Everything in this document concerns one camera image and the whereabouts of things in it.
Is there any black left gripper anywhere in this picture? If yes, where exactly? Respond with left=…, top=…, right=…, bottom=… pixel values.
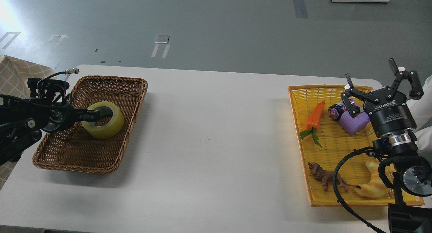
left=42, top=105, right=114, bottom=132

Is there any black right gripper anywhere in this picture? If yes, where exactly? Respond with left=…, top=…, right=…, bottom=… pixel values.
left=340, top=58, right=424, bottom=139

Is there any yellow tape roll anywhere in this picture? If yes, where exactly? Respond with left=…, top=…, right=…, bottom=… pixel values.
left=81, top=102, right=125, bottom=139

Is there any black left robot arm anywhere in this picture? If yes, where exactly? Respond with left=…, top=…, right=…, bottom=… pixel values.
left=0, top=68, right=114, bottom=165

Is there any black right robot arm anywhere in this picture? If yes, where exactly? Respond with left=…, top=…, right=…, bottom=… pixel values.
left=332, top=58, right=431, bottom=233

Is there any white chair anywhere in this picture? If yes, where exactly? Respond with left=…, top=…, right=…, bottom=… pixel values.
left=407, top=76, right=432, bottom=155

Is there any brown wicker basket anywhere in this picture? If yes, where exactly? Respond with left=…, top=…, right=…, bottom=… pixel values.
left=32, top=75, right=148, bottom=174

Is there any purple foam block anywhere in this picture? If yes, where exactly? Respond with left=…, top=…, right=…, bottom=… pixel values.
left=337, top=110, right=369, bottom=136

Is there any small dark soda can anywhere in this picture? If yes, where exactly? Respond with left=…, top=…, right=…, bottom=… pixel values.
left=328, top=101, right=348, bottom=121

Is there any orange toy carrot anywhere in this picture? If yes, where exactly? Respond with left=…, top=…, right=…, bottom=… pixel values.
left=300, top=100, right=326, bottom=148

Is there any beige checkered cloth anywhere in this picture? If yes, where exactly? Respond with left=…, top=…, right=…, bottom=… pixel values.
left=0, top=55, right=56, bottom=189

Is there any brown toy lion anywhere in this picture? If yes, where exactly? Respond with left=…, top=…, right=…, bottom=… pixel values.
left=307, top=162, right=361, bottom=192

